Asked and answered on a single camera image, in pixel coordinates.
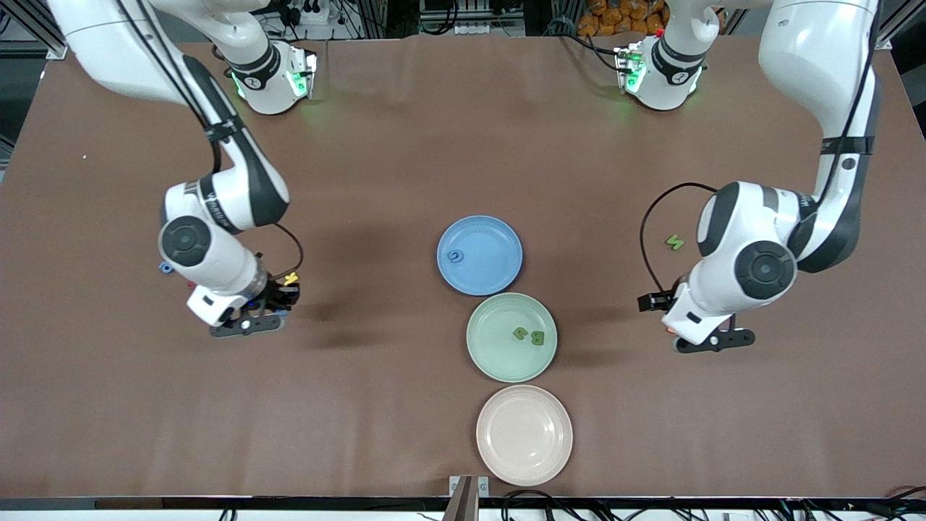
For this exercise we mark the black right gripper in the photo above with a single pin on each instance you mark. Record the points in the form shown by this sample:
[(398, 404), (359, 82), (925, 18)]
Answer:
[(273, 294)]

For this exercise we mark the green foam letter N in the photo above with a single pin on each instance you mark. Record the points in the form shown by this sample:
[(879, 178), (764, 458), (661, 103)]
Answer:
[(674, 242)]

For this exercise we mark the green foam letter B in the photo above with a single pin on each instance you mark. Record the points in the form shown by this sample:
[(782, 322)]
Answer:
[(533, 338)]

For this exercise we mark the green foam letter J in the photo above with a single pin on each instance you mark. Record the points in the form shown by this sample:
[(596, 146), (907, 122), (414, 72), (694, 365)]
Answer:
[(519, 335)]

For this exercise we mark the blue foam letter G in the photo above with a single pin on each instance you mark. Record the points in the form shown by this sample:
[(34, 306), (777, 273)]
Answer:
[(448, 256)]

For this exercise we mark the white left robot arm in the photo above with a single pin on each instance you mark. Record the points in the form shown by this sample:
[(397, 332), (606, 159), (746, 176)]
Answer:
[(817, 58)]

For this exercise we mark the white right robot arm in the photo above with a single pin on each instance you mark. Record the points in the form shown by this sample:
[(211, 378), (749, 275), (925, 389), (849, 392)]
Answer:
[(94, 43)]

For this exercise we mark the yellow foam letter Y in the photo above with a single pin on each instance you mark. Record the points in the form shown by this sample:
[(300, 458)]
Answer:
[(291, 278)]

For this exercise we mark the green round plate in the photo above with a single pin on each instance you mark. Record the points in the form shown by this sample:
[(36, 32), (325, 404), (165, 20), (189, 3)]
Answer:
[(499, 354)]

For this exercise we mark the blue round plate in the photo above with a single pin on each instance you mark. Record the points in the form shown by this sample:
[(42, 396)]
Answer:
[(492, 246)]

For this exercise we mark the beige round plate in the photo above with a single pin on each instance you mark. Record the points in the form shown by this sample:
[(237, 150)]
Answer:
[(524, 435)]

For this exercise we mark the white power strip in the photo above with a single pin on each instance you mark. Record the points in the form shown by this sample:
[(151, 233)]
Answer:
[(311, 13)]

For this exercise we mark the bag of oranges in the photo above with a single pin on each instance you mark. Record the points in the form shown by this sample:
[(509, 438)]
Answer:
[(622, 14)]

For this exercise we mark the dark metal equipment rack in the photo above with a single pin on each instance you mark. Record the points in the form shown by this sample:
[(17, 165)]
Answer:
[(470, 27)]

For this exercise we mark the black table edge rail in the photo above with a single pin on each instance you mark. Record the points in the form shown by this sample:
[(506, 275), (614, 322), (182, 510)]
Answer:
[(217, 502)]

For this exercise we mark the grey metal camera bracket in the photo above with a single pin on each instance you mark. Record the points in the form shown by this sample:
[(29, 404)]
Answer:
[(463, 499)]

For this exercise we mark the aluminium frame post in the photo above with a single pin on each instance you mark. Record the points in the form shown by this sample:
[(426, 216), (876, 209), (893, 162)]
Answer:
[(901, 20), (27, 14)]

